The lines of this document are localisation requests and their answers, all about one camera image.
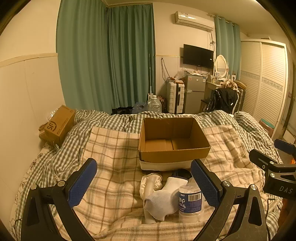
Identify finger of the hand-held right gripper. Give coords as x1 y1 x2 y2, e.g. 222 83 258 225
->
274 139 296 155
249 149 296 173

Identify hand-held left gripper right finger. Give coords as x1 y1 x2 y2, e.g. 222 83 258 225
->
191 159 269 241

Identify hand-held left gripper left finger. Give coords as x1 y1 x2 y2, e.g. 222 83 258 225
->
21 158 97 241

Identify clear plastic bottle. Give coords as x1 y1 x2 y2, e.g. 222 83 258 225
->
178 183 202 223

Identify white sock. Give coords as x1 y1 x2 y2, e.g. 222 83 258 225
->
140 173 163 198
143 176 188 224

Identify dark blue cloth item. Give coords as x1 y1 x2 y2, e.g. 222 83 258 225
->
172 169 193 180

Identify teal stool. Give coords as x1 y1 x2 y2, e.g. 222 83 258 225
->
259 118 275 134

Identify beige plaid blanket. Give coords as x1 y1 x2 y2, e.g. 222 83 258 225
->
55 125 279 241

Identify green checkered duvet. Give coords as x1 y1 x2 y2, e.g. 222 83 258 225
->
14 109 284 232

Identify closed brown cardboard box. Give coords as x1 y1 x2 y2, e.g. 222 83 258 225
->
38 105 77 148

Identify brown suitcase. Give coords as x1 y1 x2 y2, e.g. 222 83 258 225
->
234 80 247 112

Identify white louvered wardrobe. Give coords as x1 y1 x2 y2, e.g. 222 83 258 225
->
238 39 292 140

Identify black jacket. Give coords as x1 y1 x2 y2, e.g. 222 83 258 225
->
206 88 239 114

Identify grey small fridge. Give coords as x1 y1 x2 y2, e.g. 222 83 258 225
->
184 74 207 115

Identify dark patterned bag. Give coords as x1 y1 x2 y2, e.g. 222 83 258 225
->
158 95 167 111

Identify white suitcase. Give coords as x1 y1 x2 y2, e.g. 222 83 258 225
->
166 81 186 114

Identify large clear water jug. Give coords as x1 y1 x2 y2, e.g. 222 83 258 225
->
147 94 162 114

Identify white oval mirror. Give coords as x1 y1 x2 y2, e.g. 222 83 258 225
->
214 55 229 78

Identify clear plastic bag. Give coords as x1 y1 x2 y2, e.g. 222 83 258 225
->
176 67 193 80

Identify light green curtain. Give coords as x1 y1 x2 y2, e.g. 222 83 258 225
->
214 15 241 81

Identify white pole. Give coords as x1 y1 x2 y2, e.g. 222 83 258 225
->
148 53 153 100

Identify white air conditioner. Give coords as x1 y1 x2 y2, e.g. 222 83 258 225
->
174 11 215 31

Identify black wall television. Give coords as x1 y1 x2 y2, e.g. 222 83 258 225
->
183 44 214 69

